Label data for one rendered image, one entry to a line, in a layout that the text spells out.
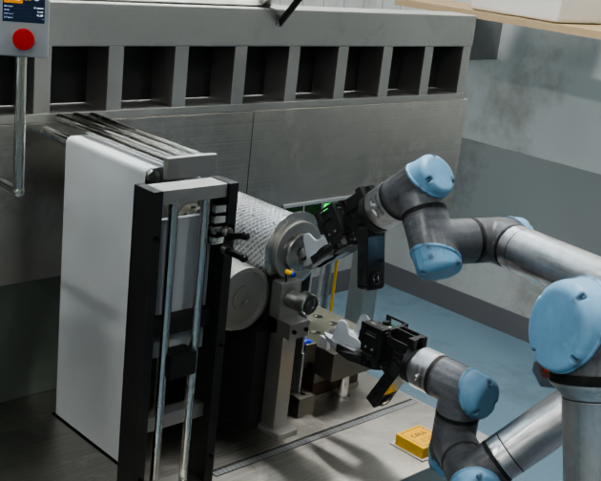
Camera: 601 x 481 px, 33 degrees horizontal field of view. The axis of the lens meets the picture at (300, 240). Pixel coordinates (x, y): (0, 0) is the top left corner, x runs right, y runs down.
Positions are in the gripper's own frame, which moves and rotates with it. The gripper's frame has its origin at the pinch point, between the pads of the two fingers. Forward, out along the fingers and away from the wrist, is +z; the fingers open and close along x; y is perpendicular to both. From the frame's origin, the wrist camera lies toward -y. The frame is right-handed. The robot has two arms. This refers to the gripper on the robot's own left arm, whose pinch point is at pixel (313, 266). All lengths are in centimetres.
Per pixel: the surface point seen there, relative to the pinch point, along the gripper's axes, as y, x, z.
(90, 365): -3.1, 36.2, 24.8
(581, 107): 73, -285, 94
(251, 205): 15.9, 3.1, 6.5
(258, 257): 5.3, 7.1, 5.5
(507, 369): -24, -246, 162
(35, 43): 34, 55, -22
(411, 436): -35.0, -13.3, 6.0
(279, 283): -1.2, 6.9, 2.7
